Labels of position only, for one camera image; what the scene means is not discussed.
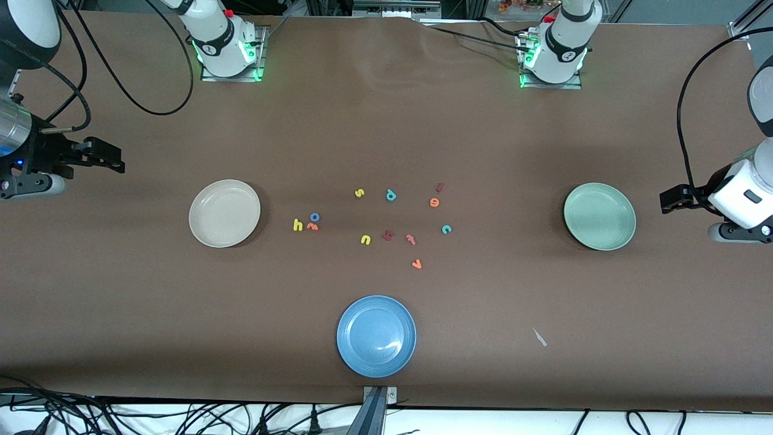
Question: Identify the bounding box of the green plate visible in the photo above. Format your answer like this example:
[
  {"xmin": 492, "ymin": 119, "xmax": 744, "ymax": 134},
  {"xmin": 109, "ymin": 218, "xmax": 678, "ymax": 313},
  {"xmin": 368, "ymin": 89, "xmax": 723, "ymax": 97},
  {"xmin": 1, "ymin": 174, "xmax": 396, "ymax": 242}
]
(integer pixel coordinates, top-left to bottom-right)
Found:
[{"xmin": 563, "ymin": 182, "xmax": 637, "ymax": 251}]

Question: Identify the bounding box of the beige brown plate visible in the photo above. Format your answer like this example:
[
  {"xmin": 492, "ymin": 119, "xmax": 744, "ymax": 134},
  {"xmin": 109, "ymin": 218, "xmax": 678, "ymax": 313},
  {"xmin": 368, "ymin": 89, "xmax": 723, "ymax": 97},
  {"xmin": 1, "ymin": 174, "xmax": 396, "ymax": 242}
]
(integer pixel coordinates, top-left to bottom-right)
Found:
[{"xmin": 188, "ymin": 179, "xmax": 261, "ymax": 248}]

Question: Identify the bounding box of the brown paper table cover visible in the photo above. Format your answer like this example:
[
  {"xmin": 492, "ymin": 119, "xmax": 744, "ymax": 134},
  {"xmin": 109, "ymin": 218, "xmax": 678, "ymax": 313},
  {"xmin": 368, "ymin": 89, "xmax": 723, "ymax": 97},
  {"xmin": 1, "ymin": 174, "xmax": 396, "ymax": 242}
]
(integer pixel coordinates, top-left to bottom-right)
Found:
[{"xmin": 0, "ymin": 11, "xmax": 773, "ymax": 413}]

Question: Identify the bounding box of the blue plate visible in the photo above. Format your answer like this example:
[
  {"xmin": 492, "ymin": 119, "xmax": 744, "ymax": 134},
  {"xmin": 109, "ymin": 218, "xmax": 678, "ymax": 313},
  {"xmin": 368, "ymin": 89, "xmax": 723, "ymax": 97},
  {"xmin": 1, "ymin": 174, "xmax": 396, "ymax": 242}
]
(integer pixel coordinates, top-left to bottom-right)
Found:
[{"xmin": 336, "ymin": 295, "xmax": 417, "ymax": 379}]

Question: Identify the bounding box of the grey power strip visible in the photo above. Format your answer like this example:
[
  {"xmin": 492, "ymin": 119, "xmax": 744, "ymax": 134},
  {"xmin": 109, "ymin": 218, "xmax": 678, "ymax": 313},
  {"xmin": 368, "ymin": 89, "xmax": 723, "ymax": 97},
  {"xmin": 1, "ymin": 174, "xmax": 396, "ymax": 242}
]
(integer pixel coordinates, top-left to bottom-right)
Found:
[{"xmin": 353, "ymin": 0, "xmax": 441, "ymax": 19}]

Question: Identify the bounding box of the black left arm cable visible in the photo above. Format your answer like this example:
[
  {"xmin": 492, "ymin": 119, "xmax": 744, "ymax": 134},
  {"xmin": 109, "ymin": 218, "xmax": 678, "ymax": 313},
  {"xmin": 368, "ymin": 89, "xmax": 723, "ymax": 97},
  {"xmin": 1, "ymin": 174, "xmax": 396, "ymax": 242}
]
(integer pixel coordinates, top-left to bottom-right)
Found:
[{"xmin": 676, "ymin": 27, "xmax": 773, "ymax": 200}]

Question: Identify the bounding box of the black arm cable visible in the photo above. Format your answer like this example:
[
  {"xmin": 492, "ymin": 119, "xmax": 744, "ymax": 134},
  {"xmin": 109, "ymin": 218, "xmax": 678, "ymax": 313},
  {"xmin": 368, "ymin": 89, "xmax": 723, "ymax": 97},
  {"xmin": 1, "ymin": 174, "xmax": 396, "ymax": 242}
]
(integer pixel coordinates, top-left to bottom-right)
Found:
[
  {"xmin": 676, "ymin": 27, "xmax": 773, "ymax": 200},
  {"xmin": 36, "ymin": 0, "xmax": 195, "ymax": 134}
]

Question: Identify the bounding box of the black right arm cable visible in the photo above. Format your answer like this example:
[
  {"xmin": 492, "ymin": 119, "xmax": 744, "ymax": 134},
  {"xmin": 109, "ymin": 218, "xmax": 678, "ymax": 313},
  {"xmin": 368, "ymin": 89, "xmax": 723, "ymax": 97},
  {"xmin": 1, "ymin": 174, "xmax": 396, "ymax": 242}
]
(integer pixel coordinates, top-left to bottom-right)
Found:
[{"xmin": 36, "ymin": 0, "xmax": 195, "ymax": 134}]

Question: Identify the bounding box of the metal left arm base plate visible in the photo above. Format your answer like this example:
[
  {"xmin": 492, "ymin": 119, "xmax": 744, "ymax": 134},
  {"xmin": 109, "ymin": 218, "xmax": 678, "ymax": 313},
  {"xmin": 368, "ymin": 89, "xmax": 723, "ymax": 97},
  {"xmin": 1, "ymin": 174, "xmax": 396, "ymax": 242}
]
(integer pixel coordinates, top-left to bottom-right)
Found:
[{"xmin": 518, "ymin": 33, "xmax": 583, "ymax": 91}]

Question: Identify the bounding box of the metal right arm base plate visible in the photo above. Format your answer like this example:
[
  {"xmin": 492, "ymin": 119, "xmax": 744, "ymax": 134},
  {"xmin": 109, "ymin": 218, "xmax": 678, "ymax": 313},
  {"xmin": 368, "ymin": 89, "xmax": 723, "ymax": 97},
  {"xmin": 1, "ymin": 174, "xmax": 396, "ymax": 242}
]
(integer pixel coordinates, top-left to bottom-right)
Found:
[{"xmin": 201, "ymin": 25, "xmax": 268, "ymax": 83}]

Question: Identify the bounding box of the black base power cable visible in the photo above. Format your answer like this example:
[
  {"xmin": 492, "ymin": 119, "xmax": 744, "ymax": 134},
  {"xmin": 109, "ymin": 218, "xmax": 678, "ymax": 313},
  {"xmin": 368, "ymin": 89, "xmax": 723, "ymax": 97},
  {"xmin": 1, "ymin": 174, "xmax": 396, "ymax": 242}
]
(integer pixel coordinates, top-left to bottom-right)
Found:
[
  {"xmin": 421, "ymin": 23, "xmax": 535, "ymax": 54},
  {"xmin": 477, "ymin": 16, "xmax": 527, "ymax": 37}
]

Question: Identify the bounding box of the grey metal camera mast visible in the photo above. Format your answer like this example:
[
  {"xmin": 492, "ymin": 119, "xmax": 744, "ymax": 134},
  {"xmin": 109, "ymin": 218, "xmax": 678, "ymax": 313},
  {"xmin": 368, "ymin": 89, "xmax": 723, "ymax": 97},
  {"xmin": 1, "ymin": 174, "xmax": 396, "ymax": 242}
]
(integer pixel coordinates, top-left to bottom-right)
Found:
[{"xmin": 346, "ymin": 385, "xmax": 399, "ymax": 435}]

